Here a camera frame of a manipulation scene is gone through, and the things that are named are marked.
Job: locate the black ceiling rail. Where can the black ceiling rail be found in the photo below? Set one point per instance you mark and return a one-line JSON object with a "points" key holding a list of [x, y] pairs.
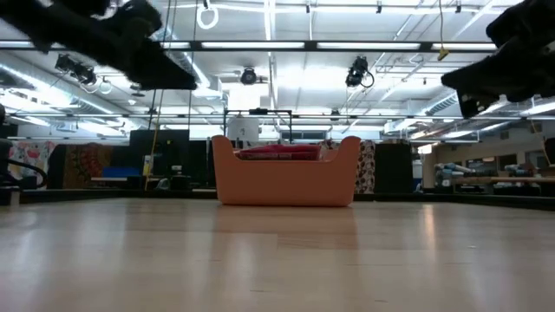
{"points": [[312, 45]]}

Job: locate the blue box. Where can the blue box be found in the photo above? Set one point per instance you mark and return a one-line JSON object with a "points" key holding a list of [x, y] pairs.
{"points": [[121, 172]]}

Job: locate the wooden table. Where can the wooden table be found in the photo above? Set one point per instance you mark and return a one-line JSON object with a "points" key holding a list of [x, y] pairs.
{"points": [[498, 179]]}

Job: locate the yellow white sign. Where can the yellow white sign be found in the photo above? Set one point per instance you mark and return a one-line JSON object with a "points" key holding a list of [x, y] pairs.
{"points": [[147, 165]]}

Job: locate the spotted white cloth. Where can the spotted white cloth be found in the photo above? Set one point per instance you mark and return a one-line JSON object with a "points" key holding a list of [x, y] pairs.
{"points": [[366, 167]]}

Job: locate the black office chair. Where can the black office chair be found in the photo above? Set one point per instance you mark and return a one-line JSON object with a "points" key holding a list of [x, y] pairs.
{"points": [[17, 171]]}

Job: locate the orange plastic basket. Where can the orange plastic basket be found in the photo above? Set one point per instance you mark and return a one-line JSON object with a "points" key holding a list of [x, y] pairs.
{"points": [[282, 182]]}

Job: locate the silver ceiling air duct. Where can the silver ceiling air duct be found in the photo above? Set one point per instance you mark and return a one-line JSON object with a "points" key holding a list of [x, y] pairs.
{"points": [[204, 82]]}

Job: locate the yellow hanging tag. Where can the yellow hanging tag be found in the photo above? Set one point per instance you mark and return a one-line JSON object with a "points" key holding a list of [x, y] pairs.
{"points": [[442, 55]]}

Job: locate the red popcorn bag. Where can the red popcorn bag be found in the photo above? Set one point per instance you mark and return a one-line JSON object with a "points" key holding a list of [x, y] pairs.
{"points": [[277, 152]]}

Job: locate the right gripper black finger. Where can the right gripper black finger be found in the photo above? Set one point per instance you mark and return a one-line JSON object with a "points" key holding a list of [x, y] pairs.
{"points": [[468, 80], [474, 103]]}

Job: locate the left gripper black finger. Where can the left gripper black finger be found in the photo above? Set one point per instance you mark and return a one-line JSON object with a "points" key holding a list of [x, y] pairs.
{"points": [[160, 71]]}

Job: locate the dark red patterned cloth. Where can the dark red patterned cloth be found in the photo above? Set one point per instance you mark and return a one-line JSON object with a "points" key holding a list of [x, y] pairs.
{"points": [[86, 162]]}

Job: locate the floral pink cloth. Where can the floral pink cloth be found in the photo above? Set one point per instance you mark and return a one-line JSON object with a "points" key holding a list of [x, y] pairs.
{"points": [[32, 156]]}

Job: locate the black ceiling camera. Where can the black ceiling camera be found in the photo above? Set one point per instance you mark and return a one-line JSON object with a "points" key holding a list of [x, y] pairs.
{"points": [[357, 71]]}

